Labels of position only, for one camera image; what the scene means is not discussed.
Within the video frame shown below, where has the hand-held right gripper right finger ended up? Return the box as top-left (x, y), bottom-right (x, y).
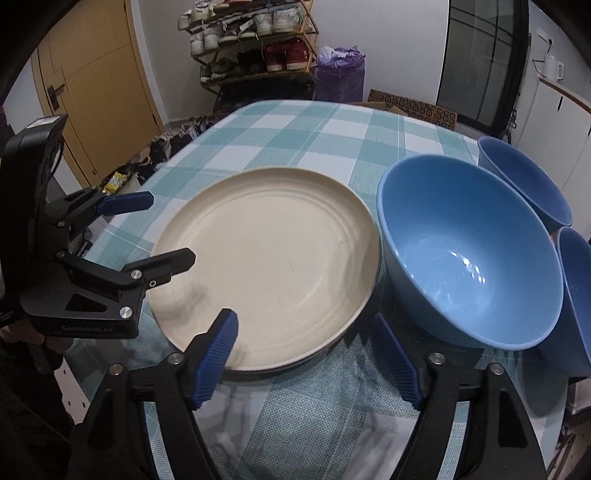
top-left (374, 313), bottom-right (548, 480)

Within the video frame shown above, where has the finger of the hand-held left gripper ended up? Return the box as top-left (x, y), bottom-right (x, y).
top-left (55, 247), bottom-right (197, 291)
top-left (48, 187), bottom-right (155, 232)

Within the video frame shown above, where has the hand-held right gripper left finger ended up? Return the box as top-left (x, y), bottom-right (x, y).
top-left (69, 308), bottom-right (239, 480)

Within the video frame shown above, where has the light blue bowl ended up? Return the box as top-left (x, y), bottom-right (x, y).
top-left (376, 154), bottom-right (565, 350)

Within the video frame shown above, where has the cream plate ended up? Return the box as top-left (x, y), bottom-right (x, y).
top-left (151, 167), bottom-right (383, 374)

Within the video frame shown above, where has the dark blue bowl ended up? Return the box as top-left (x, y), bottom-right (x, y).
top-left (477, 135), bottom-right (573, 234)
top-left (538, 227), bottom-right (591, 378)

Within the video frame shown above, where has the person's left hand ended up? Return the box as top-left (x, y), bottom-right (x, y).
top-left (2, 320), bottom-right (72, 356)

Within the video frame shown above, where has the basket of snack packets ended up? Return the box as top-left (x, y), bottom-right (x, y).
top-left (99, 168), bottom-right (139, 195)

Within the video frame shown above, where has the pile of dark shoes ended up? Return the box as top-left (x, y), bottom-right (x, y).
top-left (129, 115), bottom-right (218, 176)

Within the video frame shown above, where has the wooden door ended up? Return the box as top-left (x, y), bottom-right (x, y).
top-left (30, 0), bottom-right (164, 185)

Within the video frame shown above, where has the wooden shoe rack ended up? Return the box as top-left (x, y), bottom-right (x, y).
top-left (187, 0), bottom-right (320, 93)

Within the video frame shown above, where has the teal checkered tablecloth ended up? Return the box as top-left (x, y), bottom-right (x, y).
top-left (62, 100), bottom-right (571, 480)

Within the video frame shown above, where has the purple plastic bag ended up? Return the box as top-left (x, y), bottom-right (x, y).
top-left (315, 45), bottom-right (366, 103)

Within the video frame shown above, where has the patterned cardboard box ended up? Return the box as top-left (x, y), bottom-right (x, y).
top-left (348, 89), bottom-right (459, 131)

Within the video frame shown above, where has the white lower kitchen cabinet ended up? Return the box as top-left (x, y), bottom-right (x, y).
top-left (510, 74), bottom-right (591, 185)

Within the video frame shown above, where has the black framed glass door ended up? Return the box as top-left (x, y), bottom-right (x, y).
top-left (436, 0), bottom-right (531, 134)

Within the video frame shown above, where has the white electric kettle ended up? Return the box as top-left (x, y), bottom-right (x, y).
top-left (541, 53), bottom-right (565, 80)

